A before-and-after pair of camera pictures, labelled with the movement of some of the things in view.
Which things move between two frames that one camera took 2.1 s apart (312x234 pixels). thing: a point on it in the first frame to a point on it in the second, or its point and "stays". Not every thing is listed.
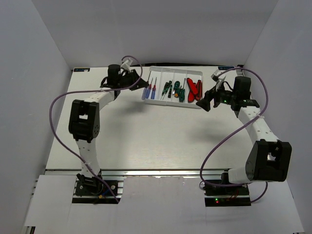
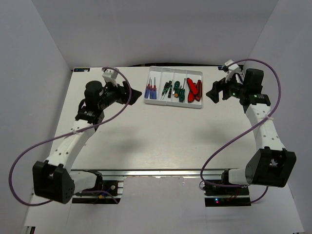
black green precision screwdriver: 169,95 stays
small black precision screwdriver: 164,88 stays
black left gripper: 132,74 to 120,90
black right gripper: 204,103 to 218,86
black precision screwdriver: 166,85 stays
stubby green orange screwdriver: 177,85 stays
